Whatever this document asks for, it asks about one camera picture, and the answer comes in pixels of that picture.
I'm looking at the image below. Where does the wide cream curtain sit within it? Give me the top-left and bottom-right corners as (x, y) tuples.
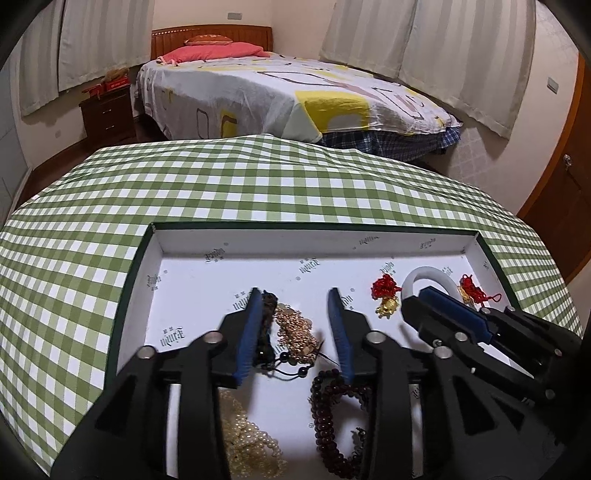
(399, 0), (537, 140)
(58, 0), (156, 93)

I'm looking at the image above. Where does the pearl necklace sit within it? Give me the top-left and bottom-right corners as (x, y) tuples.
(217, 390), (289, 480)

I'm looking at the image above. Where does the pale jade bangle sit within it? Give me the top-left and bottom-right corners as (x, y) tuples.
(403, 266), (458, 303)

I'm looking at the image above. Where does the dark wooden nightstand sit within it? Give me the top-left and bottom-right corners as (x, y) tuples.
(78, 85), (138, 140)

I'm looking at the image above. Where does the narrow cream curtain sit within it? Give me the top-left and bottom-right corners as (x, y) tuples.
(318, 0), (419, 87)
(18, 0), (64, 117)

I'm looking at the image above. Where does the dark green shallow box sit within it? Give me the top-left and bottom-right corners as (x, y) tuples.
(105, 222), (522, 480)

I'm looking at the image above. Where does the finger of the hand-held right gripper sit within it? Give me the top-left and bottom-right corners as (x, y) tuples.
(423, 285), (514, 345)
(401, 295), (468, 352)

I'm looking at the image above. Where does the patterned bed cover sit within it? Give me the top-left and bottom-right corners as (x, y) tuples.
(134, 52), (462, 144)

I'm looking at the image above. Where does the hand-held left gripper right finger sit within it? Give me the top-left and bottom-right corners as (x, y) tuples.
(327, 287), (566, 480)

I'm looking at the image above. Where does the red box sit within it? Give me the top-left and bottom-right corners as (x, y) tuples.
(83, 78), (132, 99)

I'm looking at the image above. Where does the pink pillow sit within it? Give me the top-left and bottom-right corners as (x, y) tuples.
(157, 41), (271, 65)

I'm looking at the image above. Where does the orange cushion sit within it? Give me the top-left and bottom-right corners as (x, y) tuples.
(185, 34), (233, 46)

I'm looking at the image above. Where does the dark red bead necklace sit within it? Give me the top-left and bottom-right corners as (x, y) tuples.
(308, 369), (372, 480)

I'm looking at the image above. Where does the gold charm with long red cord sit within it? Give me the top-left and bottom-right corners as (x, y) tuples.
(457, 274), (502, 308)

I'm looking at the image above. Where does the blue plaid bed sheet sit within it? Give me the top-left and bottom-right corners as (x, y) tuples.
(321, 126), (462, 162)

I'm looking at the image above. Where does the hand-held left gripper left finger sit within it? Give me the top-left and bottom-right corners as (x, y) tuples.
(58, 287), (264, 480)

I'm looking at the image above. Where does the gold charm with red knot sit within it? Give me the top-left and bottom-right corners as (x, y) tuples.
(370, 274), (402, 319)

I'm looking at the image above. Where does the black bead bracelet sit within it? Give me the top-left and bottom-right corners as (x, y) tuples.
(256, 291), (319, 380)

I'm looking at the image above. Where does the green checked tablecloth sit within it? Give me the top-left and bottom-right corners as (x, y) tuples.
(0, 134), (583, 476)

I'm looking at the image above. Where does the gold chain bracelet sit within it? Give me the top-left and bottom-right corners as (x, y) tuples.
(274, 304), (322, 365)

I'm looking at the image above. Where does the wooden bed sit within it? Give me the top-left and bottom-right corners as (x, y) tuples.
(131, 24), (464, 162)

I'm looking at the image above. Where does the wooden door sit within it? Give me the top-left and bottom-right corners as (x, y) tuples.
(517, 51), (591, 283)

